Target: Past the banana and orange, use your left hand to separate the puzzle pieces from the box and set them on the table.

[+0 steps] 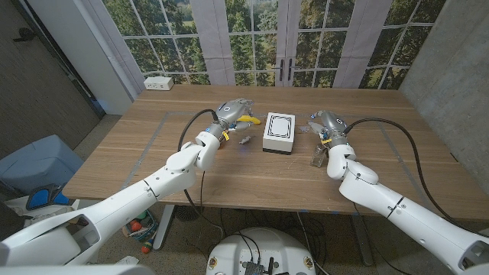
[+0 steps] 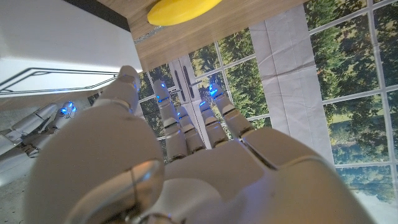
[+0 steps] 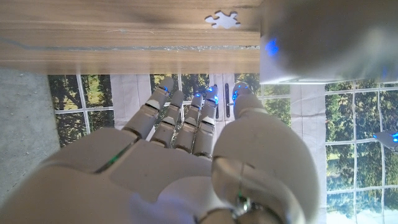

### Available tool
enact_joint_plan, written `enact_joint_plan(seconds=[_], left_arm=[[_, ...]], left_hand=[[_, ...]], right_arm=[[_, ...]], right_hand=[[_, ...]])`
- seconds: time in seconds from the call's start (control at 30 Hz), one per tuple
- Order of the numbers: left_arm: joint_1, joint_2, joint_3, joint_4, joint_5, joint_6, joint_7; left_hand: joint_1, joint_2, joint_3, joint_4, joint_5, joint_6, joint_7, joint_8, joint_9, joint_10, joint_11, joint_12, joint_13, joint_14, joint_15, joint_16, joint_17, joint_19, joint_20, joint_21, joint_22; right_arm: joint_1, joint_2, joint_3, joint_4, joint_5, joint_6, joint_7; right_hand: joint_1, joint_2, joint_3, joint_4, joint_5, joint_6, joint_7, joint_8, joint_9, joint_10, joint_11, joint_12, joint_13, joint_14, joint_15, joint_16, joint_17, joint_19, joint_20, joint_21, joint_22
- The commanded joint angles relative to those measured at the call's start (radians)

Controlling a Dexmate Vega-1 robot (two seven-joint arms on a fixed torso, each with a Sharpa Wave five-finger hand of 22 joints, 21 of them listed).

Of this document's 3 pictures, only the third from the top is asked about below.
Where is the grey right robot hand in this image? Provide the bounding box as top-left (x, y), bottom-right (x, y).
top-left (0, 77), bottom-right (322, 224)

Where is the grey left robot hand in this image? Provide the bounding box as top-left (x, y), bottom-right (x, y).
top-left (373, 130), bottom-right (398, 153)

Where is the pale puzzle piece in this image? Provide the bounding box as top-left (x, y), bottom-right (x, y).
top-left (204, 11), bottom-right (242, 30)

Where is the printed window backdrop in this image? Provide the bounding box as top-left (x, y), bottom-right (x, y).
top-left (48, 73), bottom-right (398, 224)

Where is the white box with black frame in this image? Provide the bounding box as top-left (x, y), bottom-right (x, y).
top-left (259, 0), bottom-right (398, 85)

